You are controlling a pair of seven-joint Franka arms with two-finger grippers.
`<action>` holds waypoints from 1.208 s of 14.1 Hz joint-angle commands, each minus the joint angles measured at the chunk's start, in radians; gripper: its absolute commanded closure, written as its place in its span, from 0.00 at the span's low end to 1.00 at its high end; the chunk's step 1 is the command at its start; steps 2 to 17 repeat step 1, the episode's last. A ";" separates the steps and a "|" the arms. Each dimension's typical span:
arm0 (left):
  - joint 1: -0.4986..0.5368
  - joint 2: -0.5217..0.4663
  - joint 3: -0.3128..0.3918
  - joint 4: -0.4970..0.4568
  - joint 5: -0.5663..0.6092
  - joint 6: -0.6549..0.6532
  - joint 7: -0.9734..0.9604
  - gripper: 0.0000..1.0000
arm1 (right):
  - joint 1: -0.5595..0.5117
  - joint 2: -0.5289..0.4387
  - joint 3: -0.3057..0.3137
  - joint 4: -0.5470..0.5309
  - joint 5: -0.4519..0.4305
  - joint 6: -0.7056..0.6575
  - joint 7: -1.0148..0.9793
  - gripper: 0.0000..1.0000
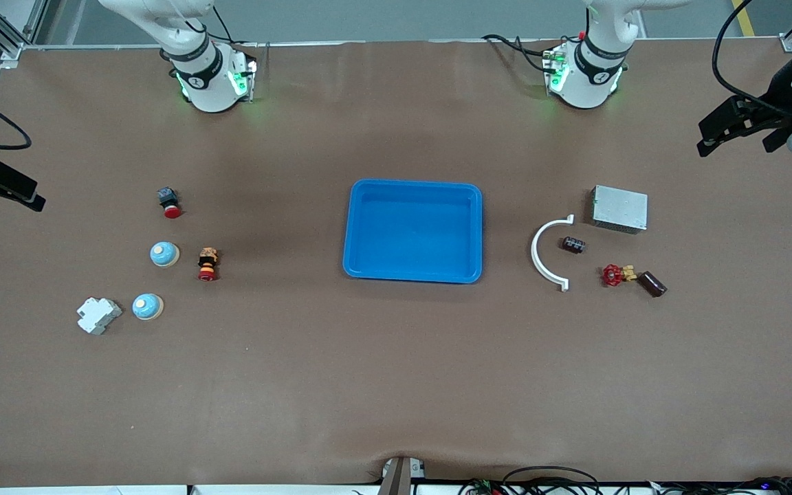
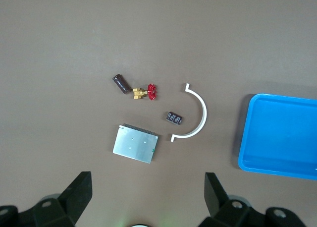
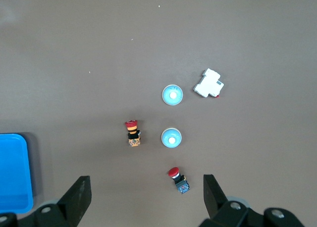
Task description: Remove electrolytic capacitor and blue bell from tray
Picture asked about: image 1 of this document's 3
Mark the blue call bell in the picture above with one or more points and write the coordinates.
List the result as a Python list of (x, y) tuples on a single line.
[(164, 254), (148, 306)]

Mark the blue plastic tray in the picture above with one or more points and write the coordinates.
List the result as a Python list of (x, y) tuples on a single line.
[(413, 234)]

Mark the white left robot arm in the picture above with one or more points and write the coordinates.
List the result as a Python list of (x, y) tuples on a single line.
[(585, 82)]

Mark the table edge bracket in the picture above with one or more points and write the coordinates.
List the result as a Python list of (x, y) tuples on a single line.
[(399, 478)]

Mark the white circuit breaker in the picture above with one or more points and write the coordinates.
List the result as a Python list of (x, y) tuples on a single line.
[(98, 316)]

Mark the short black printed capacitor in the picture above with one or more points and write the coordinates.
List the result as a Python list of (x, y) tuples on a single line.
[(573, 245)]

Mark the long dark brown capacitor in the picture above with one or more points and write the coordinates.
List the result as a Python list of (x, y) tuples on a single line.
[(652, 284)]

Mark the red push button black body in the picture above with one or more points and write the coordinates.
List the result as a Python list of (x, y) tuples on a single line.
[(170, 205)]

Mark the silver metal box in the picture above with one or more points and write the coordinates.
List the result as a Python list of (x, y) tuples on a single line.
[(619, 208)]

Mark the red button with yellow collar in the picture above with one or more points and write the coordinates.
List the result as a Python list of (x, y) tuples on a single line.
[(208, 265)]

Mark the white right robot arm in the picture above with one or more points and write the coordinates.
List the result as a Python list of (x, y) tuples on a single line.
[(207, 82)]

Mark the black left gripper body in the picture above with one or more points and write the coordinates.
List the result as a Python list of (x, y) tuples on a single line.
[(783, 88)]

